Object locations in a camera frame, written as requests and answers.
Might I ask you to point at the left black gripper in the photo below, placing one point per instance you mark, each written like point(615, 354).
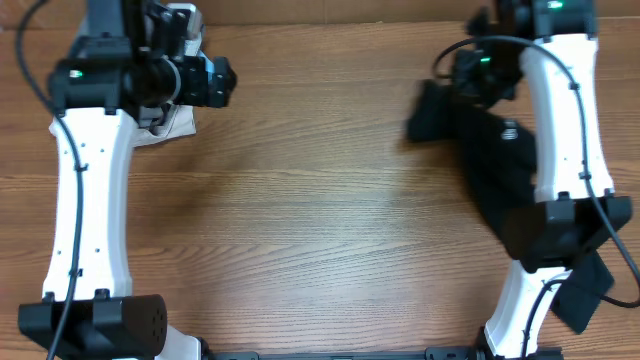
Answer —
point(194, 94)

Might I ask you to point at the black t-shirt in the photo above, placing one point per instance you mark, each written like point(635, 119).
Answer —
point(499, 159)

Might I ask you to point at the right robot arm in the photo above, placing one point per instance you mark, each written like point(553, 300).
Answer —
point(523, 87)

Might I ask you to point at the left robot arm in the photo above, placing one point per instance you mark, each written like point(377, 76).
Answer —
point(88, 309)

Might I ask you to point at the white folded garment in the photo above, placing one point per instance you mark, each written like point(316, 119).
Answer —
point(119, 105)

